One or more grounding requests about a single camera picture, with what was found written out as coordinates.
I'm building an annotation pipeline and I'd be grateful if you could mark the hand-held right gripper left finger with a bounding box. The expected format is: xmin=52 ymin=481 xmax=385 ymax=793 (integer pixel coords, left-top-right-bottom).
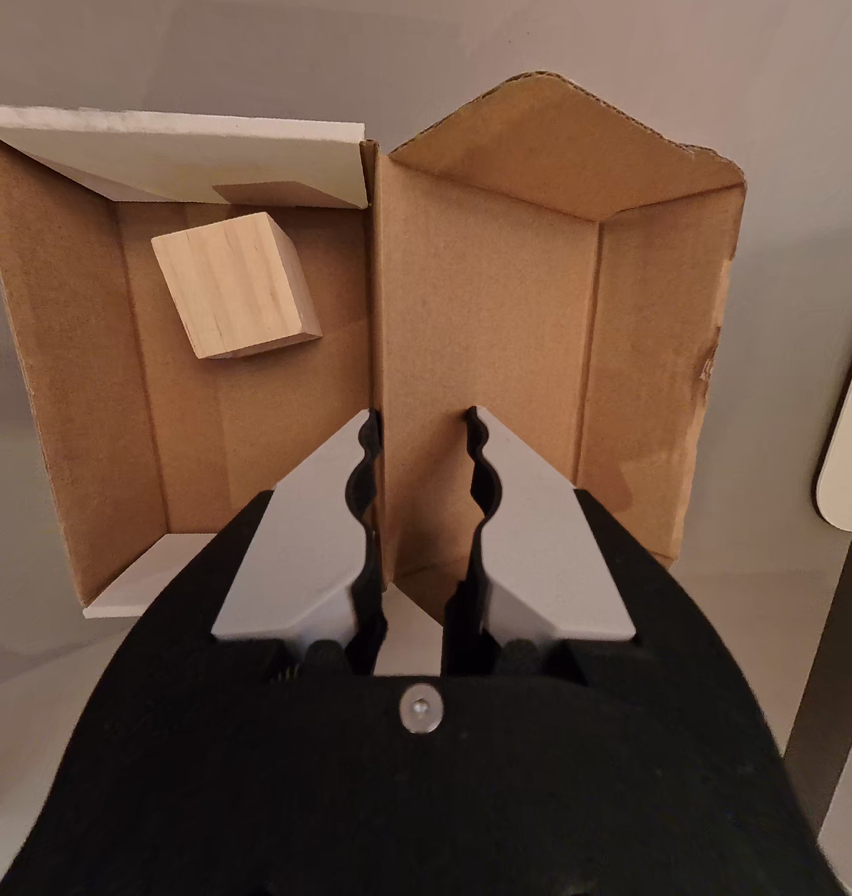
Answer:
xmin=209 ymin=407 xmax=388 ymax=676

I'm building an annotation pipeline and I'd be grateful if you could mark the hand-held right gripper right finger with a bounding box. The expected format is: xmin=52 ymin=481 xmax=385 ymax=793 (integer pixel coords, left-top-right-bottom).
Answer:
xmin=441 ymin=405 xmax=639 ymax=676

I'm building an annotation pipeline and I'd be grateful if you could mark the white cardboard box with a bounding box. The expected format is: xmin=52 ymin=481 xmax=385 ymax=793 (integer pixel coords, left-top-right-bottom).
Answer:
xmin=0 ymin=70 xmax=749 ymax=620

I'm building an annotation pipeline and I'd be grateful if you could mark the plain wooden cube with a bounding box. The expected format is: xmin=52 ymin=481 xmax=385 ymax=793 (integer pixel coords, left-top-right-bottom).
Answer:
xmin=150 ymin=212 xmax=323 ymax=360

